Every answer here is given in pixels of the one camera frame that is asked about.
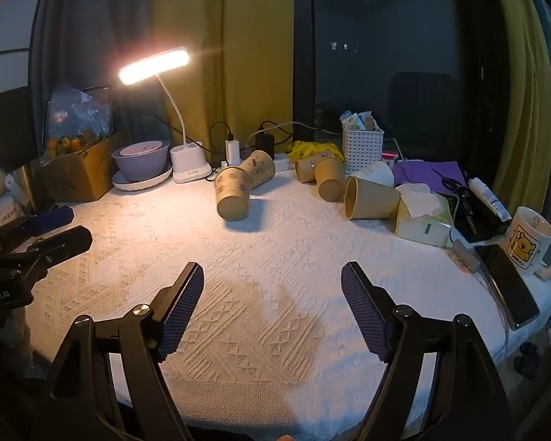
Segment black smartphone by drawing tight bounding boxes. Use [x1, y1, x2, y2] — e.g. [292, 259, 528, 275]
[474, 243, 541, 330]

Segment white desk lamp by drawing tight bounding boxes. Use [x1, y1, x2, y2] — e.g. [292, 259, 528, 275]
[118, 46, 212, 184]

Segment yellow cloth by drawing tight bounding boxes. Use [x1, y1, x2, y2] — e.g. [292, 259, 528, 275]
[287, 140, 345, 162]

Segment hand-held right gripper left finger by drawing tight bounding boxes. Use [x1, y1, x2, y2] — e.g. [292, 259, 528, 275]
[41, 262, 207, 441]

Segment white power strip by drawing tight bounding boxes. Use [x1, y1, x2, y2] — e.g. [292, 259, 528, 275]
[206, 153, 304, 176]

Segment purple bowl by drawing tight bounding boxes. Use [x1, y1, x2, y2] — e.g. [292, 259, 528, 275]
[111, 140, 172, 183]

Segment cream cartoon mug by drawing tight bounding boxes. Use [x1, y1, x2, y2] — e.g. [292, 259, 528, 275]
[505, 207, 551, 281]

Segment black cable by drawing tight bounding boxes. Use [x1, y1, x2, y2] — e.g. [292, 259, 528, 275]
[209, 122, 233, 150]

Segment white cable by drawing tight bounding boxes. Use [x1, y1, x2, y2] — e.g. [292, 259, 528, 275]
[258, 121, 345, 136]

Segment printed brown paper cup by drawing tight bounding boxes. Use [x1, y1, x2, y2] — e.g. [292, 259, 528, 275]
[213, 166, 253, 221]
[236, 149, 276, 194]

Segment grey adapter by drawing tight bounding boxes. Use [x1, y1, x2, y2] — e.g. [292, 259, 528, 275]
[452, 239, 481, 275]

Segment purple plate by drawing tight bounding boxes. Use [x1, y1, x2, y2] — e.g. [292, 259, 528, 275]
[111, 165, 173, 193]

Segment yellow curtain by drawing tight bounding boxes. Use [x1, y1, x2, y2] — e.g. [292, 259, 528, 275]
[149, 0, 300, 153]
[487, 0, 551, 216]

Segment clear plastic bag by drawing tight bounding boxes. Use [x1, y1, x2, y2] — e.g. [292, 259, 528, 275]
[45, 83, 115, 157]

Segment large brown paper cup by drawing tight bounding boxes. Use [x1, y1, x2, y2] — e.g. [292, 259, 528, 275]
[343, 175, 402, 220]

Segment grey curtain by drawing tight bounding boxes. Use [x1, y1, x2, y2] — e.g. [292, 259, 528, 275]
[30, 0, 167, 148]

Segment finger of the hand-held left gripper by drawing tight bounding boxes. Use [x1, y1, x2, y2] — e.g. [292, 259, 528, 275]
[0, 225, 93, 294]
[0, 205, 75, 254]

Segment purple cloth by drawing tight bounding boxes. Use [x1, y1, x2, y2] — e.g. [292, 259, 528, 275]
[392, 160, 469, 194]

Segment black scissors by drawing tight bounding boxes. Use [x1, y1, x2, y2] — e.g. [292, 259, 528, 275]
[429, 168, 465, 194]

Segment tissue pack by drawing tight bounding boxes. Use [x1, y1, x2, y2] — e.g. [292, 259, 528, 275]
[395, 183, 454, 248]

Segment cardboard box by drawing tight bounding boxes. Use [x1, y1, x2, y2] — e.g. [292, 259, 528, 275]
[39, 134, 124, 203]

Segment white plastic basket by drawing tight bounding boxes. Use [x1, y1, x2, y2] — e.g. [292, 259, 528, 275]
[342, 124, 385, 174]

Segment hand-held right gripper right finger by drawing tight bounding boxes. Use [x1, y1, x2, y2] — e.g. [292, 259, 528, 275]
[340, 261, 517, 441]

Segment black monitor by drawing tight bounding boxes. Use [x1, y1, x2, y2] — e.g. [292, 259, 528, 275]
[0, 85, 40, 171]

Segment white cream tube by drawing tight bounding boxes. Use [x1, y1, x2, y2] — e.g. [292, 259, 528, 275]
[468, 177, 511, 219]

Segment white paper cup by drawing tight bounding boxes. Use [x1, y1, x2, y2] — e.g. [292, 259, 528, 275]
[353, 161, 396, 188]

